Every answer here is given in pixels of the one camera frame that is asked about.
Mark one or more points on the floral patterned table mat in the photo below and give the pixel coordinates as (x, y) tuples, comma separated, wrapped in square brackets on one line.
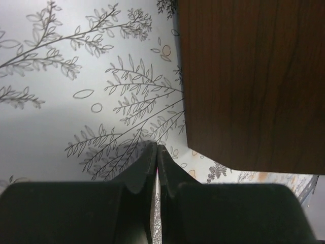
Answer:
[(87, 85)]

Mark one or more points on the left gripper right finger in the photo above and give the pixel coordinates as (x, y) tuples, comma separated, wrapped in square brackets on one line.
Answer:
[(192, 212)]

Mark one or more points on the brown wooden desk organizer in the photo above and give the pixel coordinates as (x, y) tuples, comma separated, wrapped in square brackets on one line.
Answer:
[(253, 80)]

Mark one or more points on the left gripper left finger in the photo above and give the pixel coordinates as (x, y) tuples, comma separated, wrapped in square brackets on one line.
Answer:
[(115, 211)]

